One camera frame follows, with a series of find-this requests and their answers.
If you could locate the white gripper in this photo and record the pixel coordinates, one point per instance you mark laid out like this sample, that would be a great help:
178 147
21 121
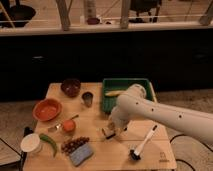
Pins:
116 126

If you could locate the wooden board eraser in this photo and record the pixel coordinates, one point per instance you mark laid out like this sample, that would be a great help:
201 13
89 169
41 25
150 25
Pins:
108 133

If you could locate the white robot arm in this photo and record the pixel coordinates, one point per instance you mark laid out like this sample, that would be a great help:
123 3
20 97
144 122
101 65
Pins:
132 101

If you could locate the metal cup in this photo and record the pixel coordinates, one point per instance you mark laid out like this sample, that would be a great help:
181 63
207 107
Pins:
87 99

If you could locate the green plastic tray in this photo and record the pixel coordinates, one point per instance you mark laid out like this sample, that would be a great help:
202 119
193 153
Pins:
118 84

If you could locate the yellow banana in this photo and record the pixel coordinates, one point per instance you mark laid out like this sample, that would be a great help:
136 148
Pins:
113 93

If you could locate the blue sponge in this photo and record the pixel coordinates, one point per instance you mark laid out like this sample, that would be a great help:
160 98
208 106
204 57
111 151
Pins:
81 154

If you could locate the bunch of brown grapes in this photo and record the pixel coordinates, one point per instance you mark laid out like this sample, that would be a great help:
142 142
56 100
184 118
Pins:
71 145

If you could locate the dark red bowl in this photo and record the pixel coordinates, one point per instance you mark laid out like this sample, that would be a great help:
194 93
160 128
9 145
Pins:
71 87

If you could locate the orange bowl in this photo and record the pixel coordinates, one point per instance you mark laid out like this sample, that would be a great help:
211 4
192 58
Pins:
47 109

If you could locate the green chili pepper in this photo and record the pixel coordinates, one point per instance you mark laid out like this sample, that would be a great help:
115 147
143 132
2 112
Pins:
49 140

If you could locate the white round container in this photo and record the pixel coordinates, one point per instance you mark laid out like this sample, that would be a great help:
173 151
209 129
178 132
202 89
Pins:
31 143

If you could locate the dark bowl on shelf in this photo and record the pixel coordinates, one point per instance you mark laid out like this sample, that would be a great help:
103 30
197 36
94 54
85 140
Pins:
93 21

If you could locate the black chair base left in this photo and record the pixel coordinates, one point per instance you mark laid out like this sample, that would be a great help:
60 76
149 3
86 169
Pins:
20 14

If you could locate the white handled black brush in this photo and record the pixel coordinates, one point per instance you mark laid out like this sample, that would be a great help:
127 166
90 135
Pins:
135 153

